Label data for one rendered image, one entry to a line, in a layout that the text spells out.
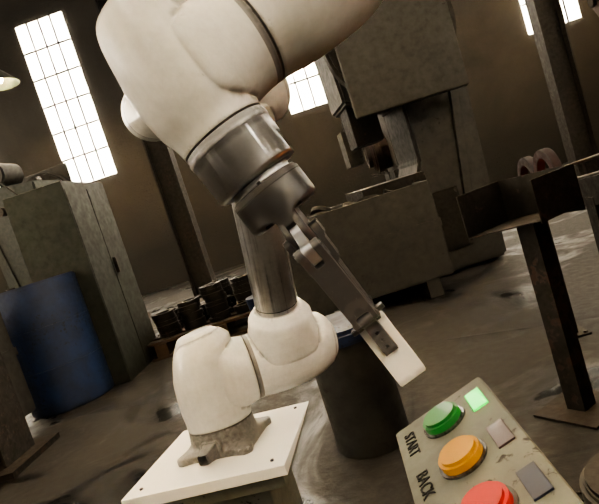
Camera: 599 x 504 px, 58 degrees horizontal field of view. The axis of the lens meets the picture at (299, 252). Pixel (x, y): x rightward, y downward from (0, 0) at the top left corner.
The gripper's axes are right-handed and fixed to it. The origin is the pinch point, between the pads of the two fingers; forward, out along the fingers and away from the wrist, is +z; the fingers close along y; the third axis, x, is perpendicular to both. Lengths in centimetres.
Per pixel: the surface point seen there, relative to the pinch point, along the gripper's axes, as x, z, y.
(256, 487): 44, 22, 52
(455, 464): 0.9, 8.2, -9.0
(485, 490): -0.3, 8.0, -14.4
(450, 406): -1.1, 8.0, -0.3
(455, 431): -0.2, 9.1, -2.7
